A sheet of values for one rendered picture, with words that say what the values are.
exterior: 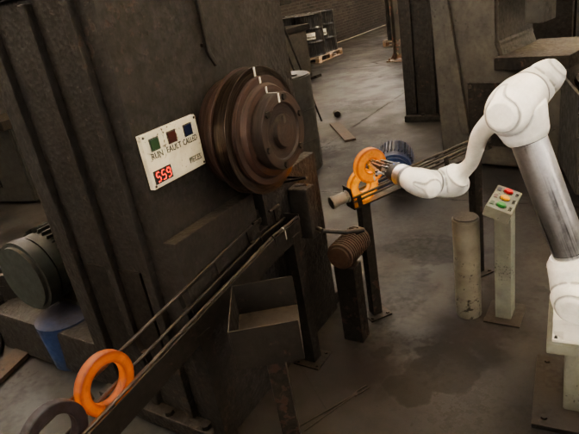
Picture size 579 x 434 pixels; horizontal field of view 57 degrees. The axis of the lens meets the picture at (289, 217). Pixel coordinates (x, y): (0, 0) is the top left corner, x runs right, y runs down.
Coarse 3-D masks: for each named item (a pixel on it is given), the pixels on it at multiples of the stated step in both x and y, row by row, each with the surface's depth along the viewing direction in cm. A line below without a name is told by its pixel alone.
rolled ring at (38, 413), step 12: (36, 408) 133; (48, 408) 132; (60, 408) 135; (72, 408) 138; (36, 420) 129; (72, 420) 140; (84, 420) 141; (24, 432) 128; (36, 432) 130; (72, 432) 141
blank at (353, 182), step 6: (354, 174) 240; (348, 180) 241; (354, 180) 239; (348, 186) 241; (354, 186) 240; (366, 186) 247; (372, 186) 245; (354, 192) 241; (360, 192) 243; (366, 198) 245
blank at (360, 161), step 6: (366, 150) 225; (372, 150) 226; (378, 150) 227; (360, 156) 225; (366, 156) 225; (372, 156) 227; (378, 156) 228; (384, 156) 230; (354, 162) 227; (360, 162) 225; (366, 162) 226; (354, 168) 227; (360, 168) 226; (360, 174) 227; (366, 174) 229; (372, 174) 230; (360, 180) 230; (366, 180) 230; (372, 180) 231
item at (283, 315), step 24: (240, 288) 175; (264, 288) 176; (288, 288) 176; (240, 312) 178; (264, 312) 178; (288, 312) 176; (240, 336) 151; (264, 336) 152; (288, 336) 152; (240, 360) 155; (264, 360) 155; (288, 360) 156; (288, 384) 174; (288, 408) 178; (288, 432) 182
